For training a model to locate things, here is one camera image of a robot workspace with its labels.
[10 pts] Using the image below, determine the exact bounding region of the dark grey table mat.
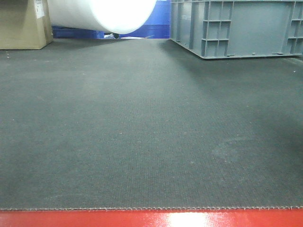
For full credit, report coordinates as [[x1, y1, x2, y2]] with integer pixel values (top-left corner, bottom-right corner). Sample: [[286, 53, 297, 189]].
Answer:
[[0, 39, 303, 210]]

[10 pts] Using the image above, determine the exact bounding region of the blue plastic bins stack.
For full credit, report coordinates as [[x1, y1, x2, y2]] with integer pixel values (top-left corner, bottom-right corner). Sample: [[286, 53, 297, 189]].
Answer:
[[52, 0, 170, 39]]

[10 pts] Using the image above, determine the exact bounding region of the grey plastic crate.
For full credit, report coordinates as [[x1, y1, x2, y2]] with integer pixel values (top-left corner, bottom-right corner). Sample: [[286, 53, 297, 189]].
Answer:
[[170, 0, 303, 59]]

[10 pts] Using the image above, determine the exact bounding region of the white foam roll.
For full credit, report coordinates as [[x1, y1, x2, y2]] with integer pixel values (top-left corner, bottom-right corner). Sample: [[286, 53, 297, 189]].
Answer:
[[48, 0, 156, 35]]

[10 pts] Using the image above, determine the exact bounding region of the cardboard box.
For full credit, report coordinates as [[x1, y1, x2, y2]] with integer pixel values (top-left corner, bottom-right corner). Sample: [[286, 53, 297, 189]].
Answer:
[[0, 0, 53, 50]]

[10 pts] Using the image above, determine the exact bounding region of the red metal table frame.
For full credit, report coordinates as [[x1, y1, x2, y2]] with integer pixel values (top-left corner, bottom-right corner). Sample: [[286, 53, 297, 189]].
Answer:
[[0, 209, 303, 227]]

